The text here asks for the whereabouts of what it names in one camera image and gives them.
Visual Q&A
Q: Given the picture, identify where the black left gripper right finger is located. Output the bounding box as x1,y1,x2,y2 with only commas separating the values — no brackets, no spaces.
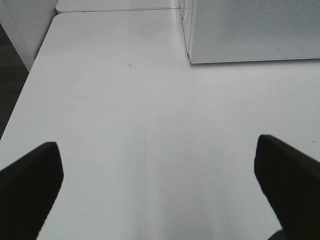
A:
254,134,320,240

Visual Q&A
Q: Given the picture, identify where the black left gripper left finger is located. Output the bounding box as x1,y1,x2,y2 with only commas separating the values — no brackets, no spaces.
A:
0,142,64,240

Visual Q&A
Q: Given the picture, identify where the white microwave door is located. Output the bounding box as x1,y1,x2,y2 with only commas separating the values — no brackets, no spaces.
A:
180,0,320,64

